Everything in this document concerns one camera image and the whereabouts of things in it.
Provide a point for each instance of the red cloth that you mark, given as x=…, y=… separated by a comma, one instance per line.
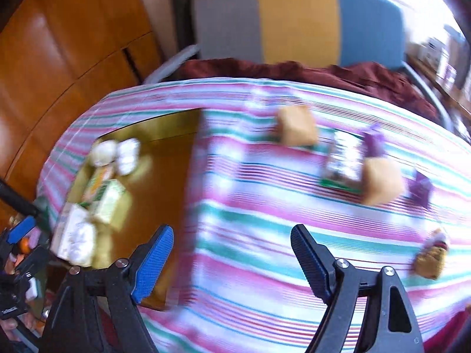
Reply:
x=449, y=338

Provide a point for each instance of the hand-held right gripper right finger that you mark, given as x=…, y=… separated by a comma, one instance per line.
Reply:
x=312, y=264

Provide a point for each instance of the yellow packet with green top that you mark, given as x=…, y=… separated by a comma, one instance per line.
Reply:
x=97, y=181

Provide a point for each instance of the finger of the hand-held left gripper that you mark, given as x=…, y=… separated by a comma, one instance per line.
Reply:
x=21, y=228
x=33, y=261

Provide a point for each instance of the maroon box with gold interior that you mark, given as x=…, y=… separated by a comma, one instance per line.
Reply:
x=162, y=176

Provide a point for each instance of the white foil packet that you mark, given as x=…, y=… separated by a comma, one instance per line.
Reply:
x=104, y=152
x=127, y=156

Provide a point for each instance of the maroon blanket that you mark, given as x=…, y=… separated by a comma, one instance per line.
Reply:
x=331, y=75

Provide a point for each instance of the grey yellow blue headboard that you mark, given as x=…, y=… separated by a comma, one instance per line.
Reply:
x=294, y=22

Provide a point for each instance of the green box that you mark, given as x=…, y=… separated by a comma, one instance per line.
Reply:
x=110, y=204

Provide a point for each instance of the wooden desk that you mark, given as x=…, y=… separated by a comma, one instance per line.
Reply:
x=449, y=92

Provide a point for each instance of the clear snack packet green edges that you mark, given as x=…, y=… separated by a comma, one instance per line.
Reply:
x=342, y=160

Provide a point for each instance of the yellow sponge block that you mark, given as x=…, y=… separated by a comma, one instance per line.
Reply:
x=382, y=182
x=298, y=125

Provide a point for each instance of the white cardboard box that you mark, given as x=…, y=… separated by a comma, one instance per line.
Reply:
x=435, y=50

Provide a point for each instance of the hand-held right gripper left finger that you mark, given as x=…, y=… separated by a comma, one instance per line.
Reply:
x=152, y=264

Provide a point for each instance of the purple snack packet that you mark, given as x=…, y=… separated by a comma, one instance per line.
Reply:
x=423, y=188
x=375, y=141

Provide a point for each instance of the purple container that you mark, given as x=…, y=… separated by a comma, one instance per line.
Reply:
x=450, y=72

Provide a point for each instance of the wooden wardrobe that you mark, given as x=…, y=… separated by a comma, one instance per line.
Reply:
x=66, y=51

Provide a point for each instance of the black rod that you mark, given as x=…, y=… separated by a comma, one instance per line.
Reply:
x=18, y=198

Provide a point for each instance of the person's left hand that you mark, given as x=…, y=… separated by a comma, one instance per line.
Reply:
x=7, y=326

